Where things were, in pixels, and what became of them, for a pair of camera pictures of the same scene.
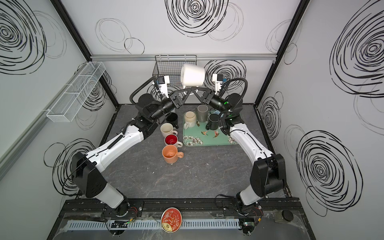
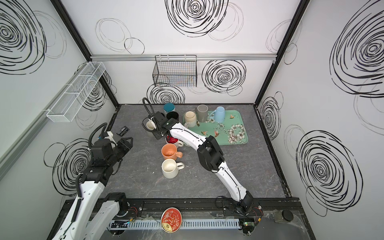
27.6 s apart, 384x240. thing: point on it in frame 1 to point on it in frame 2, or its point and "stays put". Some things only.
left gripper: (175, 99) to (122, 144)
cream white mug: (172, 139) stays put
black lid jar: (282, 215) stays put
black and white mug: (172, 117) stays put
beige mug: (190, 119) stays put
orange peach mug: (170, 154) stays put
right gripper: (207, 97) to (157, 125)
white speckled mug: (192, 75) to (170, 168)
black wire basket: (171, 66) stays put
